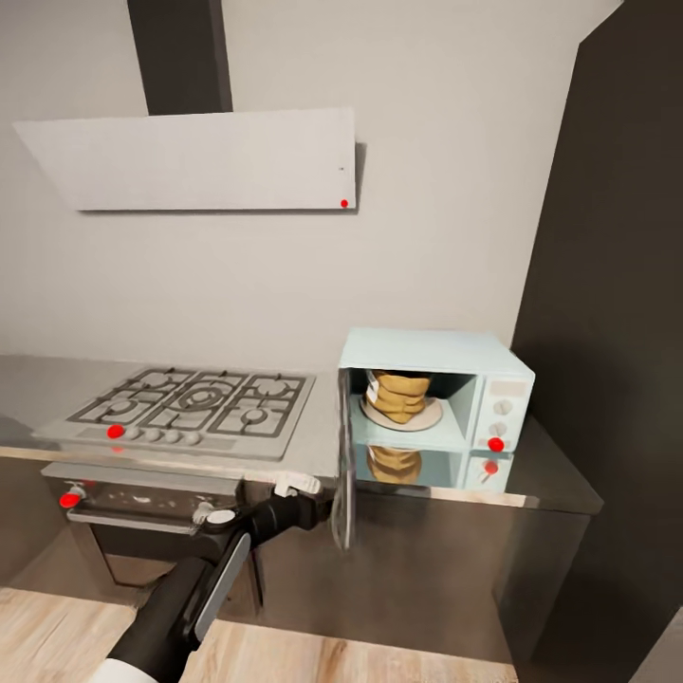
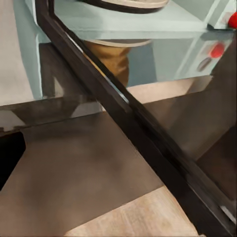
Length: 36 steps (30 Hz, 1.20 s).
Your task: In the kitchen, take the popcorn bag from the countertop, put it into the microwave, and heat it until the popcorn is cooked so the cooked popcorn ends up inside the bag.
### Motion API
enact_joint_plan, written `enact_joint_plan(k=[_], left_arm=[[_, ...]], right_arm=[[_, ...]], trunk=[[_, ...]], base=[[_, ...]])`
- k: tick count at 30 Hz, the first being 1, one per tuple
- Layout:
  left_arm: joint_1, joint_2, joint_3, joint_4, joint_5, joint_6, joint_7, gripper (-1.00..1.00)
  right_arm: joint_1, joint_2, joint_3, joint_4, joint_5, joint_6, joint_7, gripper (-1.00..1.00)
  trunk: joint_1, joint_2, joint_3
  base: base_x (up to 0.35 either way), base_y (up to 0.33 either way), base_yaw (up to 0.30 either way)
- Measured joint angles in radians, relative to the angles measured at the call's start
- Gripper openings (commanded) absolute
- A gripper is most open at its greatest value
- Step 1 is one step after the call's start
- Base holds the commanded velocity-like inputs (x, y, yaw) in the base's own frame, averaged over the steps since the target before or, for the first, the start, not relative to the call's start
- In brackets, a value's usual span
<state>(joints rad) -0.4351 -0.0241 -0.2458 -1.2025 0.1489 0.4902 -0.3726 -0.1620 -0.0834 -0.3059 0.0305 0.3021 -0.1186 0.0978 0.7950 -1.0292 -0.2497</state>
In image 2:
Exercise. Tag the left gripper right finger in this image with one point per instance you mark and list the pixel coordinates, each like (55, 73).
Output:
(229, 147)

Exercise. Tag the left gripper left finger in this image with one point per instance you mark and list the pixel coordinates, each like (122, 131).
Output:
(12, 147)

